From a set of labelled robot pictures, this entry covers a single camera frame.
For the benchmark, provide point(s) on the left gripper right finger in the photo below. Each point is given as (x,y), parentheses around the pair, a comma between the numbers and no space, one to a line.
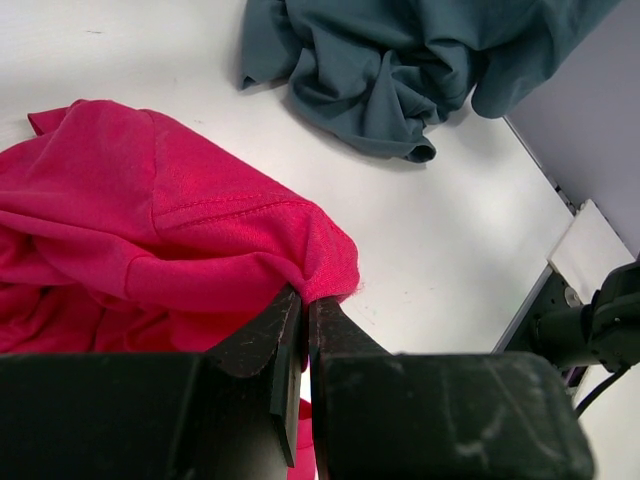
(378,415)

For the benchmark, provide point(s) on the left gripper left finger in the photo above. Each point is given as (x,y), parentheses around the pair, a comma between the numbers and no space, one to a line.
(228,413)

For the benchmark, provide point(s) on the dark teal t shirt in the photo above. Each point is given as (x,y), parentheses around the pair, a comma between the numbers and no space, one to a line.
(376,73)

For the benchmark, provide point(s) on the red t shirt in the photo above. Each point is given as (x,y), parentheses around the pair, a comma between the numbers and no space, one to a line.
(123,231)

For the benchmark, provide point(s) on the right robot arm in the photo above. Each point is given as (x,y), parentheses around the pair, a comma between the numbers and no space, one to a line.
(603,332)

